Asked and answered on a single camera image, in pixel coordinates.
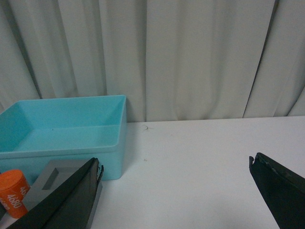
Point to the light blue plastic box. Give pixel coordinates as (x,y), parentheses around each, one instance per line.
(34,132)

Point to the white pleated curtain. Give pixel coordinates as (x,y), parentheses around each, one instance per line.
(172,59)

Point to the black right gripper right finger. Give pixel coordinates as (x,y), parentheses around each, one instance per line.
(282,190)

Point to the orange cylinder marked 4680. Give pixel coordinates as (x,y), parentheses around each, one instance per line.
(13,188)

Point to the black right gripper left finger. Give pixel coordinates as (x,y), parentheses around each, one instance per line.
(25,222)

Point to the gray block with square recess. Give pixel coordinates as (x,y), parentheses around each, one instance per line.
(79,203)

